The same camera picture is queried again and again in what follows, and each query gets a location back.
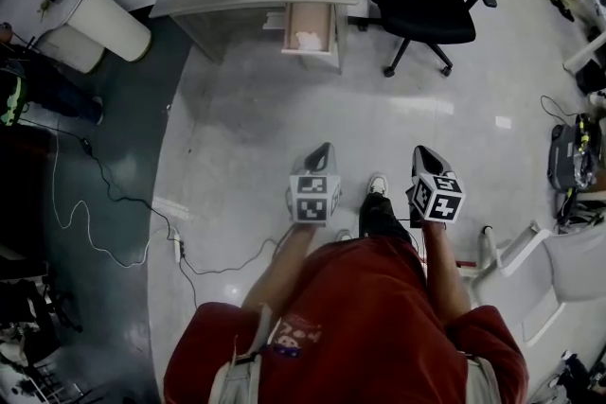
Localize white round bin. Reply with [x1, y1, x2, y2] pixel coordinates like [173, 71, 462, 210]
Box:
[34, 0, 153, 75]

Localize wooden desk drawer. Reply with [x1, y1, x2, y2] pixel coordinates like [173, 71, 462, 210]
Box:
[281, 1, 339, 59]

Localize black floor cable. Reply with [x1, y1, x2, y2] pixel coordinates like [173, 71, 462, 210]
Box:
[17, 116, 281, 314]

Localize beige shoulder strap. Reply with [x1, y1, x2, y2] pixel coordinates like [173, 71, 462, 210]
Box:
[206, 301, 276, 404]

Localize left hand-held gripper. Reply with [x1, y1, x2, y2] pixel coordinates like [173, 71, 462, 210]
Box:
[285, 141, 343, 228]

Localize person's red shirt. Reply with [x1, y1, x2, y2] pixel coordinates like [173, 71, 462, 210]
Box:
[163, 235, 531, 404]

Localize white item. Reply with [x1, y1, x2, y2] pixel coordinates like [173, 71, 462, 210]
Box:
[294, 30, 324, 51]

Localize white floor cable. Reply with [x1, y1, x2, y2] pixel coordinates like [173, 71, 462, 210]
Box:
[49, 127, 177, 270]

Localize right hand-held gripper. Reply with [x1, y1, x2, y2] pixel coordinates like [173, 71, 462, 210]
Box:
[404, 145, 467, 227]

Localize person's right forearm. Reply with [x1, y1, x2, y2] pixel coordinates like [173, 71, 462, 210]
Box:
[419, 219, 474, 328]

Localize person's left forearm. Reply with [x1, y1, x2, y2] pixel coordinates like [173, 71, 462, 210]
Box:
[240, 221, 324, 316]

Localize white power strip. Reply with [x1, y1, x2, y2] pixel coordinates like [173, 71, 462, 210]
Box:
[171, 226, 186, 264]

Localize grey bag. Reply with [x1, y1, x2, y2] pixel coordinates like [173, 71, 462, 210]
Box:
[547, 110, 606, 194]

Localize person's dark trouser leg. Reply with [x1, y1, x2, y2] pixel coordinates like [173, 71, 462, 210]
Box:
[358, 191, 414, 248]

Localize white mesh chair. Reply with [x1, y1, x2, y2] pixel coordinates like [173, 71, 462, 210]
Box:
[455, 219, 606, 347]

